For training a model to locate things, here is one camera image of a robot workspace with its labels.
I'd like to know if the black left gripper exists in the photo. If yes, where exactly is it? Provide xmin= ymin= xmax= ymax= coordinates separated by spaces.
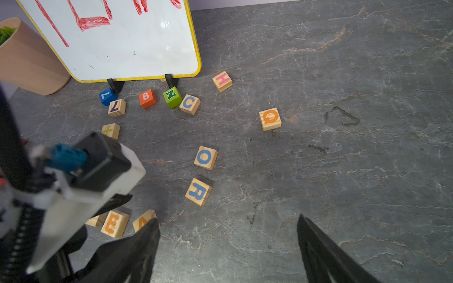
xmin=1 ymin=141 xmax=146 ymax=283

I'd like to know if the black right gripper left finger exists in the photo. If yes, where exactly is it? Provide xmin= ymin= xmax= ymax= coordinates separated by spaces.
xmin=79 ymin=219 xmax=160 ymax=283

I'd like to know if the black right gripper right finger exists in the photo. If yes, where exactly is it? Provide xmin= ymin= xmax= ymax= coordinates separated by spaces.
xmin=297 ymin=215 xmax=379 ymax=283

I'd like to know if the wooden block orange E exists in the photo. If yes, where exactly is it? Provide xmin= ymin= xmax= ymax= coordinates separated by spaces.
xmin=101 ymin=211 xmax=130 ymax=238

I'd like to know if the wooden block letter P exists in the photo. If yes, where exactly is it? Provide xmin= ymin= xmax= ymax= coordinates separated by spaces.
xmin=85 ymin=212 xmax=108 ymax=227

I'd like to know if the wooden block orange A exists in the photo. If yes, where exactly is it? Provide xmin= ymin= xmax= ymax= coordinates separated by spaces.
xmin=133 ymin=209 xmax=157 ymax=232

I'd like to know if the wooden block blue R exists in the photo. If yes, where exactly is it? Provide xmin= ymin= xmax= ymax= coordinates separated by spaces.
xmin=185 ymin=178 xmax=212 ymax=206

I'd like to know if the blue block letter L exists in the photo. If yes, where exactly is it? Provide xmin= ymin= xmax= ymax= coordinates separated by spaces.
xmin=99 ymin=88 xmax=117 ymax=107

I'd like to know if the orange block letter B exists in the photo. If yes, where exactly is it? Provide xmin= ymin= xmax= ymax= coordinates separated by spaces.
xmin=139 ymin=89 xmax=158 ymax=109

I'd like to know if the green block letter N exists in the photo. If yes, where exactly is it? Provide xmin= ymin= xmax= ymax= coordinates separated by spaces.
xmin=164 ymin=87 xmax=183 ymax=109

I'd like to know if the whiteboard with PEAR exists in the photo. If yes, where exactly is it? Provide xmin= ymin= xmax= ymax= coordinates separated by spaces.
xmin=19 ymin=1 xmax=202 ymax=83

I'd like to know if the wooden block yellow plus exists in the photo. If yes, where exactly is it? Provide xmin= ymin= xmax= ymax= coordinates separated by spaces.
xmin=101 ymin=123 xmax=120 ymax=140

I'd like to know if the wooden block purple Z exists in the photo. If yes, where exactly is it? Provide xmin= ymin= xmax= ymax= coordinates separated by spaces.
xmin=108 ymin=99 xmax=127 ymax=117

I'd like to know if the wooden block blue O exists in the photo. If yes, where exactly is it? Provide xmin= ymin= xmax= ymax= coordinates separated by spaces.
xmin=194 ymin=146 xmax=218 ymax=170

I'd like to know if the wooden block blue C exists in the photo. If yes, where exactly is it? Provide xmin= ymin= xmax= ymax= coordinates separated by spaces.
xmin=179 ymin=94 xmax=201 ymax=115

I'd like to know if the wooden block orange Q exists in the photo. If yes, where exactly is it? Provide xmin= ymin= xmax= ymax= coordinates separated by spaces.
xmin=259 ymin=107 xmax=282 ymax=132

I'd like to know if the wooden block pink H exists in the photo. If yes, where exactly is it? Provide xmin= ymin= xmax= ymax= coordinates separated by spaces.
xmin=212 ymin=71 xmax=233 ymax=93

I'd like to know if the wooden pot green plant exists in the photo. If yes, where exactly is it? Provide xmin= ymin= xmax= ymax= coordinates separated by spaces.
xmin=1 ymin=17 xmax=71 ymax=96

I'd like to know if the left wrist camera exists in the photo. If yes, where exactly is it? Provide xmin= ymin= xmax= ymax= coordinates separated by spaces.
xmin=47 ymin=131 xmax=132 ymax=193

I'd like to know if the black corrugated cable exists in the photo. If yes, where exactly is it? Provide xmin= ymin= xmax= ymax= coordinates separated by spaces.
xmin=0 ymin=88 xmax=47 ymax=283

